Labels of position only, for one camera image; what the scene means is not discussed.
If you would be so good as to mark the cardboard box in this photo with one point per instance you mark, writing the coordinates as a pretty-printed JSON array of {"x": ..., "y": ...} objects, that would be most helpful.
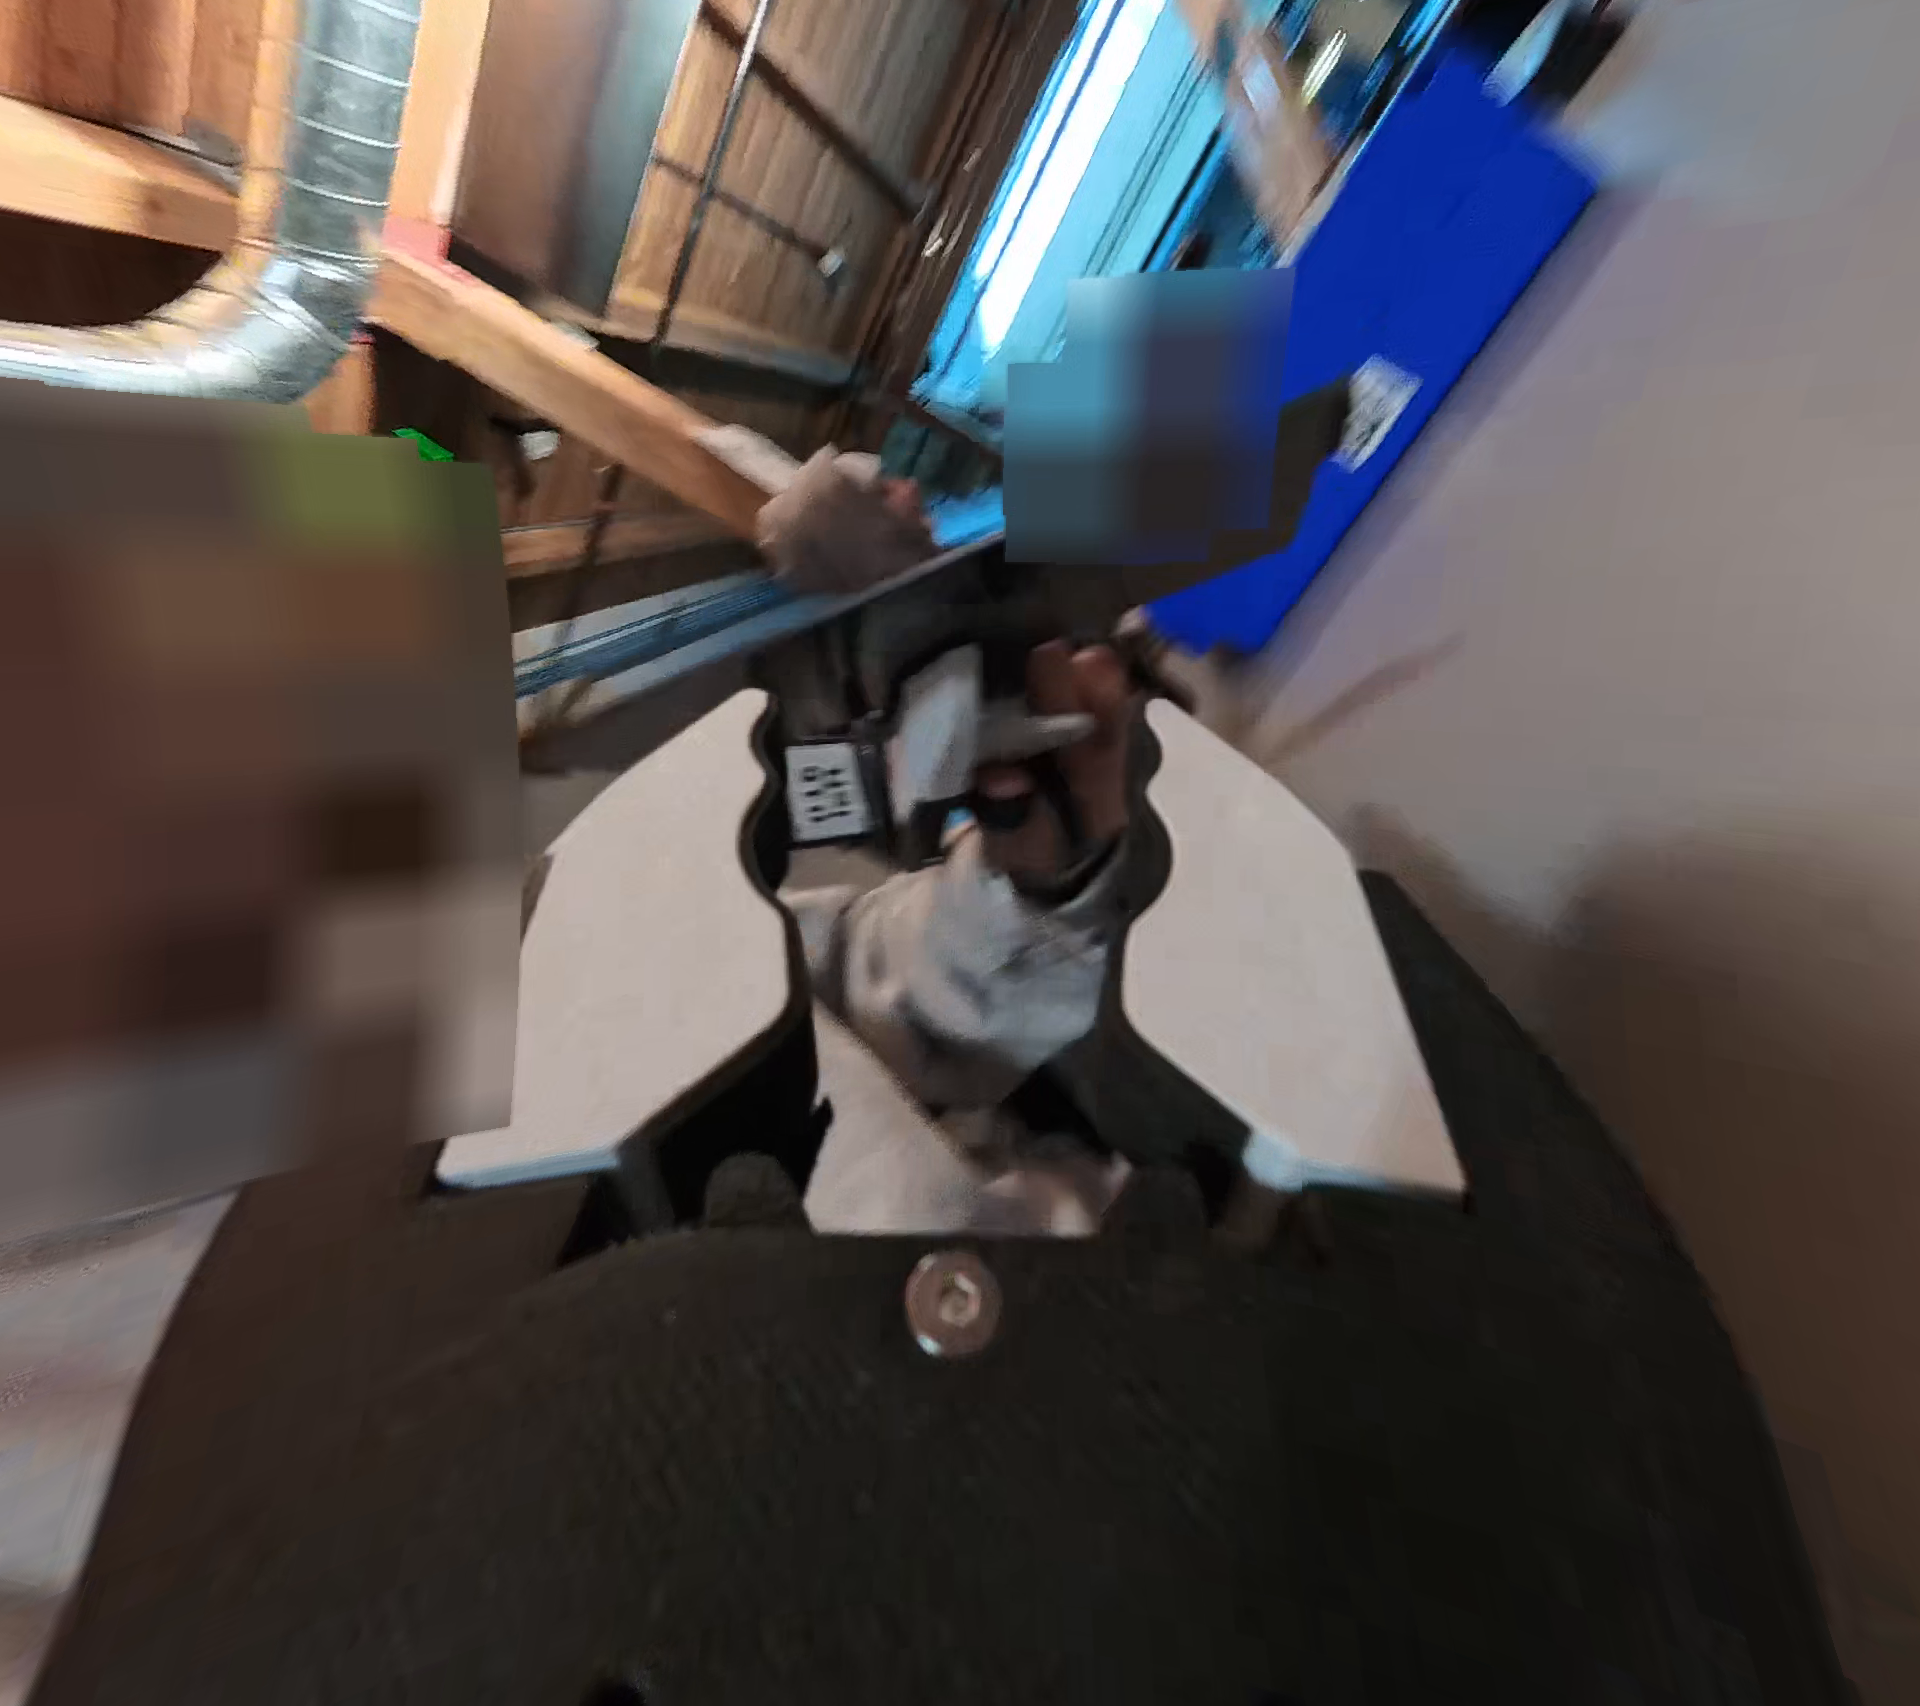
[{"x": 1259, "y": 86}]

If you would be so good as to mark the green exit sign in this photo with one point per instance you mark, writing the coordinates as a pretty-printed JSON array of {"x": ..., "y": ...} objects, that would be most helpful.
[{"x": 425, "y": 443}]

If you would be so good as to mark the silver ventilation duct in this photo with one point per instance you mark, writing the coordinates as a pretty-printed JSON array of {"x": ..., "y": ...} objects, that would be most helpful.
[{"x": 362, "y": 12}]

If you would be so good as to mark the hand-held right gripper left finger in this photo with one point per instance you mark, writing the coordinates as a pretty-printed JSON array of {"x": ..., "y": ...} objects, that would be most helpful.
[{"x": 657, "y": 956}]

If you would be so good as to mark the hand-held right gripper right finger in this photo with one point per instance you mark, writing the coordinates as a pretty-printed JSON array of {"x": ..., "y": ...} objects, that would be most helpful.
[{"x": 1277, "y": 970}]

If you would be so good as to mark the person's left forearm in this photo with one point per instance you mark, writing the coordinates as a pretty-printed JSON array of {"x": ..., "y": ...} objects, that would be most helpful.
[{"x": 960, "y": 970}]

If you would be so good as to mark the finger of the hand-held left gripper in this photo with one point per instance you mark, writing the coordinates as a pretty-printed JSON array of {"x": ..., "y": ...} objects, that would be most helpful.
[{"x": 837, "y": 525}]

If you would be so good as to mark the wooden ceiling beam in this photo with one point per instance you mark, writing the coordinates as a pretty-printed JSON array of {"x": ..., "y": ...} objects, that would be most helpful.
[{"x": 570, "y": 373}]

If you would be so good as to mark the person's left hand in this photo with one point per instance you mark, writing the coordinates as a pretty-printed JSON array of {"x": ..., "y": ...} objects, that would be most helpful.
[{"x": 1080, "y": 718}]

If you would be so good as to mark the blue plastic bin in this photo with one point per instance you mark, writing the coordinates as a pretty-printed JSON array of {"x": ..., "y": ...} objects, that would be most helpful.
[{"x": 1440, "y": 278}]

